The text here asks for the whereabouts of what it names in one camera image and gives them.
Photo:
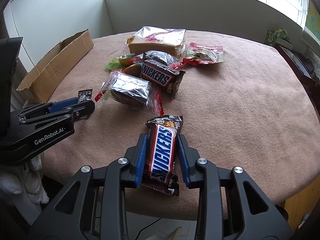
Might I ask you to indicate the green tissue box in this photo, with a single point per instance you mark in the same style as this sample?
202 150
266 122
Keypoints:
273 35

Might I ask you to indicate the green candy packet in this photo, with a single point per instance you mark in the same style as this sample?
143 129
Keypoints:
113 64

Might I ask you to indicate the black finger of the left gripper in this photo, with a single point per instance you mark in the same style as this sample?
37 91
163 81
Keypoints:
83 110

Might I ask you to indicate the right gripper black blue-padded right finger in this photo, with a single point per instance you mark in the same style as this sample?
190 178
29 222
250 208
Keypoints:
231 204

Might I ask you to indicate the packaged sliced bread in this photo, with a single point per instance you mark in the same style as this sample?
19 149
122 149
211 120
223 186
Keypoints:
171 41

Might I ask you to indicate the Snickers bar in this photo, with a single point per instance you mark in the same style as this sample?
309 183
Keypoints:
159 171
163 76

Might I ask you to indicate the white cloth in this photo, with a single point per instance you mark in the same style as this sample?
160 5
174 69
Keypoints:
26 178

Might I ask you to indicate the chocolate cake clear wrapper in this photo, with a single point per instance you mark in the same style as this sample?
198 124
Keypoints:
132 91

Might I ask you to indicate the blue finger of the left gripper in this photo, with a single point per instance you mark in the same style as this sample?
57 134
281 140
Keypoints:
60 105

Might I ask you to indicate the pink tablecloth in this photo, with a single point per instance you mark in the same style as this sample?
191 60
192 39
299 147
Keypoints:
249 111

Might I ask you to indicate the colourful jelly cup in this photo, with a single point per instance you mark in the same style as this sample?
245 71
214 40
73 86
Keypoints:
131 64

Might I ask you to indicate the brown cardboard box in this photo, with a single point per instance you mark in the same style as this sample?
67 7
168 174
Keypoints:
40 83

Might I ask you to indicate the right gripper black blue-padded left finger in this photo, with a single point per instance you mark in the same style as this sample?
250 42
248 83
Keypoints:
92 204

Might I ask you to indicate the red white snack pouch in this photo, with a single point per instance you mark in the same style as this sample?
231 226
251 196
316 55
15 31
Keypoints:
200 54

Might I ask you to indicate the small black snack packet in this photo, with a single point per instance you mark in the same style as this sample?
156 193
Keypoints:
84 95

